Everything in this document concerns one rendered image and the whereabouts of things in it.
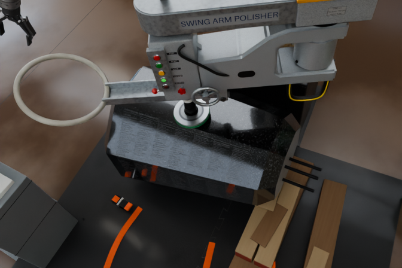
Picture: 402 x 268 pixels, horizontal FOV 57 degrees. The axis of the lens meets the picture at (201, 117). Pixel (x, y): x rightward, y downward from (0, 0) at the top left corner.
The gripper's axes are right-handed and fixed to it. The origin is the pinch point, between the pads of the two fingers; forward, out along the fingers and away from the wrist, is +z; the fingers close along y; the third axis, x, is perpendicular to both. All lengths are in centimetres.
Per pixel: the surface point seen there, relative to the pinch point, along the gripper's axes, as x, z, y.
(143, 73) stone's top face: 48, 47, 56
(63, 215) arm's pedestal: -31, 131, 36
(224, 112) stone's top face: 25, 27, 112
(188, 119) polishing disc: 12, 30, 93
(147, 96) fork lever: 6, 15, 67
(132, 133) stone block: 9, 60, 64
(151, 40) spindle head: 2, -29, 64
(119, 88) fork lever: 13, 25, 50
